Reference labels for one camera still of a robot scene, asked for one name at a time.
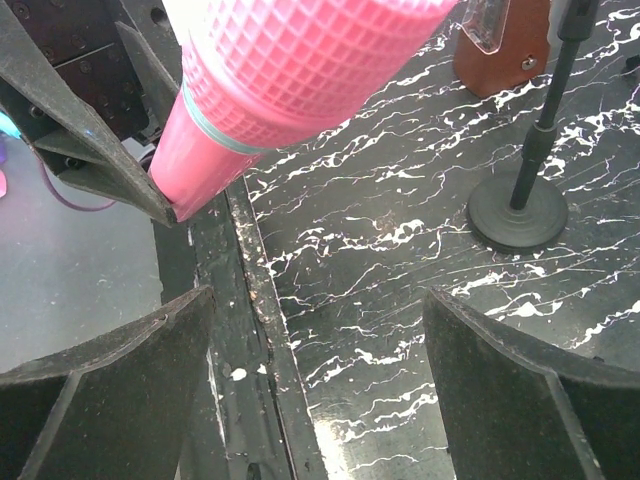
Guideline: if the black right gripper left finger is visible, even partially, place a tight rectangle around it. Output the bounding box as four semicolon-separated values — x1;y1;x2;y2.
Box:
1;287;214;479

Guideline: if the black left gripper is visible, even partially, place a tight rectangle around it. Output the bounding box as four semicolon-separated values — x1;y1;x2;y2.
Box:
1;1;182;225

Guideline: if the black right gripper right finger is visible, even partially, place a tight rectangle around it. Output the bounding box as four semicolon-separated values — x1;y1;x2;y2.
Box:
423;288;639;479

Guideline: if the pink microphone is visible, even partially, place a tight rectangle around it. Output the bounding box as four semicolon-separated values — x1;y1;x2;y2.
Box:
149;0;452;221

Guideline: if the brown wooden metronome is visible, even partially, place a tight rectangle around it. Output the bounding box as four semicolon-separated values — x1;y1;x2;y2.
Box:
453;0;550;99

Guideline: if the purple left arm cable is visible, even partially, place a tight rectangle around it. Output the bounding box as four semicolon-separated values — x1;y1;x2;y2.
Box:
37;159;119;214

